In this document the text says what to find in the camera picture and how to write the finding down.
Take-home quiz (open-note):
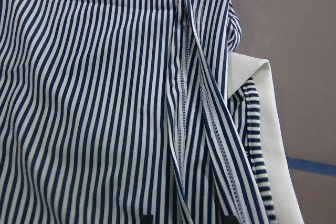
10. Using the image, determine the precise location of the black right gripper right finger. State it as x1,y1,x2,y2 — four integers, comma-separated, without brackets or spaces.
223,216,238,224

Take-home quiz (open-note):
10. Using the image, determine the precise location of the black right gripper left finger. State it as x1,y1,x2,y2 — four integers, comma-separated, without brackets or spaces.
141,215,153,224

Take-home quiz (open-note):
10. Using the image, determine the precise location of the striped polo shirt white collar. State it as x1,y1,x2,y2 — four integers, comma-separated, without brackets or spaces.
1,0,303,223

